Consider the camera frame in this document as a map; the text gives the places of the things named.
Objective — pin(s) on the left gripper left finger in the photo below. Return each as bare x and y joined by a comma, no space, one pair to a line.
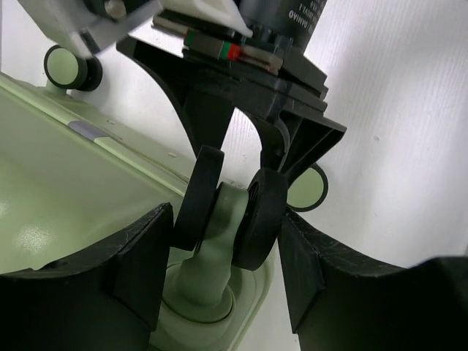
104,297

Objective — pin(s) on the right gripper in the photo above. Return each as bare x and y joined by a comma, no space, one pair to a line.
292,138

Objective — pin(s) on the green suitcase blue lining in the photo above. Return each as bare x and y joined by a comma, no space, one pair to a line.
71,177

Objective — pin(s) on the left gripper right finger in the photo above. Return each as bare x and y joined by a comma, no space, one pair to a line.
340,299

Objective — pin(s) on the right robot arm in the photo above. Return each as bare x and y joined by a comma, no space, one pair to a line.
296,18

